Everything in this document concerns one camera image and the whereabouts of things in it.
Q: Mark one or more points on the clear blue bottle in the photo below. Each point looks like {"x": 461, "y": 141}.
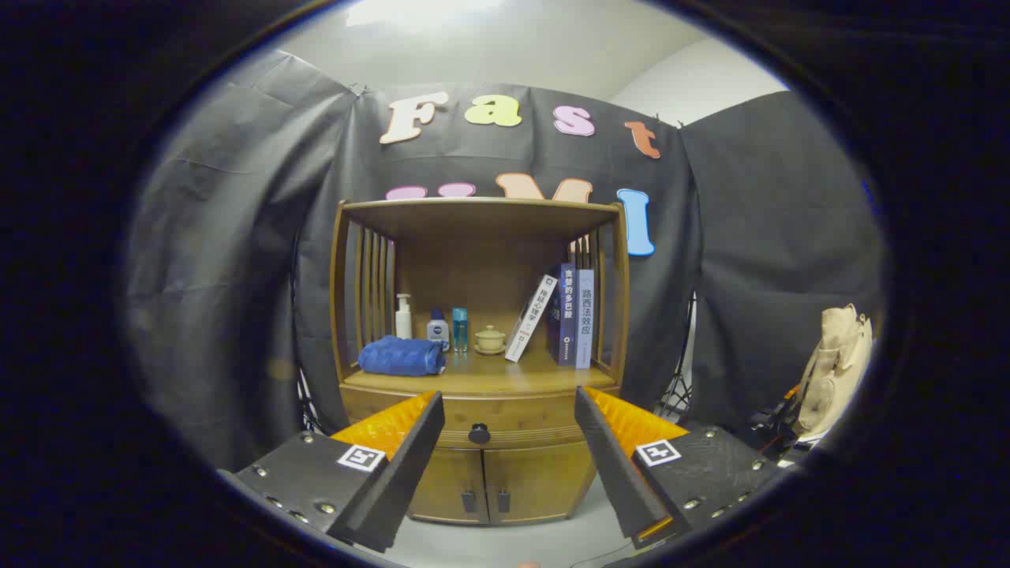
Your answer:
{"x": 460, "y": 331}

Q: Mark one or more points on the beige lidded teacup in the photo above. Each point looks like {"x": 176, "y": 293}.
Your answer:
{"x": 490, "y": 339}

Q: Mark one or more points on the pale blue book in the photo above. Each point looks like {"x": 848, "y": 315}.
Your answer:
{"x": 585, "y": 319}

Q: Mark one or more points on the black light stand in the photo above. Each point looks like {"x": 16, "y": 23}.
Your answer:
{"x": 677, "y": 394}

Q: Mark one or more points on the wooden drawer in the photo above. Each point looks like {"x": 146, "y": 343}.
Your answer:
{"x": 513, "y": 410}

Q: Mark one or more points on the blue rolled towel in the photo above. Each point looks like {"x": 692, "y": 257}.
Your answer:
{"x": 398, "y": 356}

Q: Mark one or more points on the dark blue book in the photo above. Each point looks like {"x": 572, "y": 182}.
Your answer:
{"x": 566, "y": 315}

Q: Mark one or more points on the white pump bottle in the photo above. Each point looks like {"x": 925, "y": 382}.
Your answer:
{"x": 403, "y": 322}

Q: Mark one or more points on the black round drawer knob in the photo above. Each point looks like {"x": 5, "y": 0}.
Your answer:
{"x": 479, "y": 434}

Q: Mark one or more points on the white bottle blue cap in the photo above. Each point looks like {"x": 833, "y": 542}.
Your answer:
{"x": 438, "y": 331}

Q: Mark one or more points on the white book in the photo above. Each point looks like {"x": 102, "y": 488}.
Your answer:
{"x": 530, "y": 319}

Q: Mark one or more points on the black orange equipment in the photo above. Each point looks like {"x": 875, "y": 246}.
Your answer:
{"x": 777, "y": 430}

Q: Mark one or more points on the wooden cabinet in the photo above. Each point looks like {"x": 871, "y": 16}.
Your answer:
{"x": 473, "y": 260}

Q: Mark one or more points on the beige bag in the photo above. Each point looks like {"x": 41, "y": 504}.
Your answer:
{"x": 832, "y": 371}

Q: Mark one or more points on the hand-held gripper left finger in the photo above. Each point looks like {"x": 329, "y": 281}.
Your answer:
{"x": 402, "y": 473}

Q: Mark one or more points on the wooden countertop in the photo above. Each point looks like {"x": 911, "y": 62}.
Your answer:
{"x": 489, "y": 375}

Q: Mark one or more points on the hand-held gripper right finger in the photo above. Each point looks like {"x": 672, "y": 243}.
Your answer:
{"x": 615, "y": 465}

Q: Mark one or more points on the black backdrop cloth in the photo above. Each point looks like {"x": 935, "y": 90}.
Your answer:
{"x": 237, "y": 237}

